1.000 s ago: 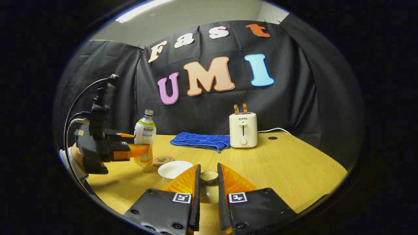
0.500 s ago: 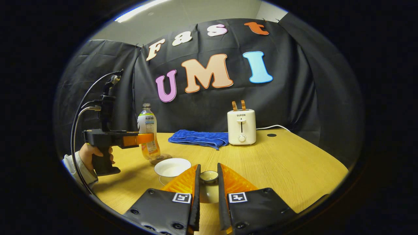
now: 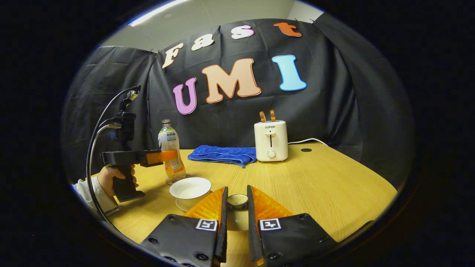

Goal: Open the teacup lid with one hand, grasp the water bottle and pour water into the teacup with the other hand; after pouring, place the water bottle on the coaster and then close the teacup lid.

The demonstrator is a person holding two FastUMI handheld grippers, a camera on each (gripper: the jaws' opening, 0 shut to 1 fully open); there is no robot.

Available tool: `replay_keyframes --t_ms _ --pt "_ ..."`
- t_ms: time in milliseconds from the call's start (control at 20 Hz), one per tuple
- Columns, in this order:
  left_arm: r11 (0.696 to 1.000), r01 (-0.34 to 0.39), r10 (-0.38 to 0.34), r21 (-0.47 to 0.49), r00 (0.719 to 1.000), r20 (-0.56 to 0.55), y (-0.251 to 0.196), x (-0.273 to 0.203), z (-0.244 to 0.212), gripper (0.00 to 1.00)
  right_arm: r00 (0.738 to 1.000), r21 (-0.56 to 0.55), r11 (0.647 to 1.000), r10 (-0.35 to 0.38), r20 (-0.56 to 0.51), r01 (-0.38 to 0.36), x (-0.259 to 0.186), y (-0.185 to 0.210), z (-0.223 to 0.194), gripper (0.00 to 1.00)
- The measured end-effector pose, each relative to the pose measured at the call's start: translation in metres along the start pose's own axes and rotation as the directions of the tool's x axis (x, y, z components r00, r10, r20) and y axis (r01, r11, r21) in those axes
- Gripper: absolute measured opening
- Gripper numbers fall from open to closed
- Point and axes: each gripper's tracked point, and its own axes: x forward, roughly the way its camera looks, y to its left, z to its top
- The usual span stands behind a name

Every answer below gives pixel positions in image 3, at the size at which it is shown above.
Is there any clear water bottle orange label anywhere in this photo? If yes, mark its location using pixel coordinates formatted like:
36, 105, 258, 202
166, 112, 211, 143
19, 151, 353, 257
158, 119, 187, 185

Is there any white teacup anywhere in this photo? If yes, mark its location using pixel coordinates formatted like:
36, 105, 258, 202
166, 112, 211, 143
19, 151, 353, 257
169, 177, 212, 211

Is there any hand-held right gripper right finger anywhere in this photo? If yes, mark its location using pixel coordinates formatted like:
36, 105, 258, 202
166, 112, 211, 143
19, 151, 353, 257
246, 185, 338, 267

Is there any cream toaster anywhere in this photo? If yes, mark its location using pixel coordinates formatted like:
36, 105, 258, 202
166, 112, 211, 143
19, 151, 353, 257
254, 120, 289, 162

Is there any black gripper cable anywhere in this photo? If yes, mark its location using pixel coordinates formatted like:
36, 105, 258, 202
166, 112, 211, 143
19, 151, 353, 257
85, 85, 141, 227

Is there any blue folded towel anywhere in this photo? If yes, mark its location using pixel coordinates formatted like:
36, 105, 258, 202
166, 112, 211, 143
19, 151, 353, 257
187, 145, 257, 168

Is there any white toaster cable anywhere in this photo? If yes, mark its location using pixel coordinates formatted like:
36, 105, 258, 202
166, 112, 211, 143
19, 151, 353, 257
288, 138, 329, 147

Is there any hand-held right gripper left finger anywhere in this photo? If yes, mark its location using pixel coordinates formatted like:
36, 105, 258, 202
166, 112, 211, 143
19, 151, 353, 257
139, 186, 228, 267

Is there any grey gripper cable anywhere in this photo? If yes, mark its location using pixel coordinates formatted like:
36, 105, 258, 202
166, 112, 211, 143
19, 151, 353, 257
89, 124, 122, 208

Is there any black backdrop cloth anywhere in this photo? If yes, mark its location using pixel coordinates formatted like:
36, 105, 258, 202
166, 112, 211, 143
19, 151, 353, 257
61, 12, 414, 188

